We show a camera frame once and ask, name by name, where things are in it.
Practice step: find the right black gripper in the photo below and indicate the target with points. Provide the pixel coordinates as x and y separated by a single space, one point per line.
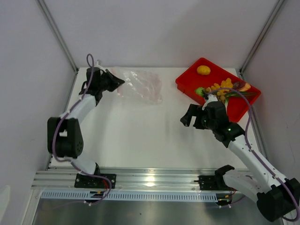
193 110

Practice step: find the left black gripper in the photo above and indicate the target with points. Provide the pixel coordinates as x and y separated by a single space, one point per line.
115 81

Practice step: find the clear pink zip top bag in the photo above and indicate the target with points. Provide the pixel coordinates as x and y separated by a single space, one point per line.
140 85

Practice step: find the yellow ginger toy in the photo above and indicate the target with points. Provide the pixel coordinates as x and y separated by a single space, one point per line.
224 87

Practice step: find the red brown meat slice toy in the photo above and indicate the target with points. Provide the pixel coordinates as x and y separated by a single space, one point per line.
241 86

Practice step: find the green onion toy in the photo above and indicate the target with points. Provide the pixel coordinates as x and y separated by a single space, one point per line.
237 94

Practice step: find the brown longan bunch toy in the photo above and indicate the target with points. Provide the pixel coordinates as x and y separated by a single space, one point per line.
220 93

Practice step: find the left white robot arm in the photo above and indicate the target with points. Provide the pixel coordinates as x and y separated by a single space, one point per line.
64 135

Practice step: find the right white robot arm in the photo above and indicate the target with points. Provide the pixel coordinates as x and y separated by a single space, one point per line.
274 194

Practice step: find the green vegetable toy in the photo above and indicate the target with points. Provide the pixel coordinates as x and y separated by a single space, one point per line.
200 91

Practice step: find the red plastic tray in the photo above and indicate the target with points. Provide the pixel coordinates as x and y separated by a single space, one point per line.
190 80

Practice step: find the yellow potato toy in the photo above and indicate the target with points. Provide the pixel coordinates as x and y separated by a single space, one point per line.
203 70

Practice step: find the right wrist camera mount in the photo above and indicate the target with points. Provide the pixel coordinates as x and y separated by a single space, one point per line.
211 98

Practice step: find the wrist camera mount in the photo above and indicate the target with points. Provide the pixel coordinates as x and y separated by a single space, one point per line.
211 98
97 64

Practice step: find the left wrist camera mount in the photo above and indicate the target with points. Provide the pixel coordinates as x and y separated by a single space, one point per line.
97 64

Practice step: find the aluminium frame rail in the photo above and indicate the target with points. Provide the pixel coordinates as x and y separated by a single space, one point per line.
144 179

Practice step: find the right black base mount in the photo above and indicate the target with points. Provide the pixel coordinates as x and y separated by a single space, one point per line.
214 182

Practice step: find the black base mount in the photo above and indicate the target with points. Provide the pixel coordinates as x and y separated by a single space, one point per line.
83 181
214 182

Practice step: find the white slotted cable duct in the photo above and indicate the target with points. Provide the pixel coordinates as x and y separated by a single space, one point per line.
131 196

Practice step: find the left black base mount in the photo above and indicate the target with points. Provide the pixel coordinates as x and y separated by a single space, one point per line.
83 181

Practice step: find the left corner aluminium post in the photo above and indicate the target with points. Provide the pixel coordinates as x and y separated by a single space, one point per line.
57 33

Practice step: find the corner aluminium post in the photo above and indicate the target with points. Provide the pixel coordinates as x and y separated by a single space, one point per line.
57 33
262 35

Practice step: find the right corner aluminium post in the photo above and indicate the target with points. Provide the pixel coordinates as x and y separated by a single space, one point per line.
262 35

